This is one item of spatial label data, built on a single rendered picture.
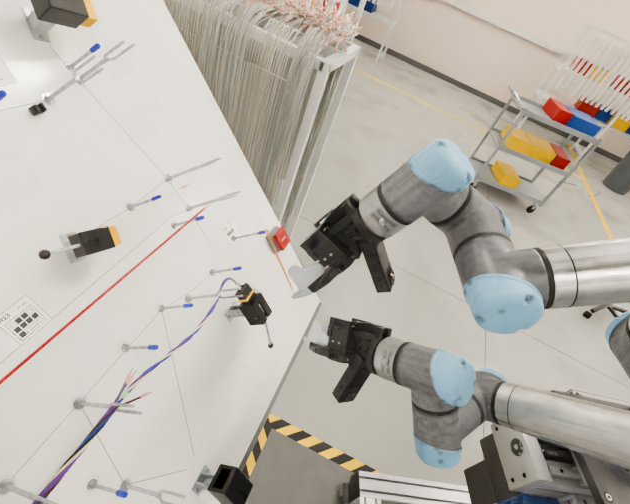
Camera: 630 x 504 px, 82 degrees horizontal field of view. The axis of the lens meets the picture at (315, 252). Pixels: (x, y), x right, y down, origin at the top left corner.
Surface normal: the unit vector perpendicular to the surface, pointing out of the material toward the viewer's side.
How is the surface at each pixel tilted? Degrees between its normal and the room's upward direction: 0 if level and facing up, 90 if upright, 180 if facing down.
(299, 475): 0
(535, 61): 90
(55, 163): 46
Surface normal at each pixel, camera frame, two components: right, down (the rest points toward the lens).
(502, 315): -0.06, 0.68
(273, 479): 0.30, -0.69
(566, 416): -0.71, -0.55
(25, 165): 0.85, -0.15
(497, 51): -0.37, 0.56
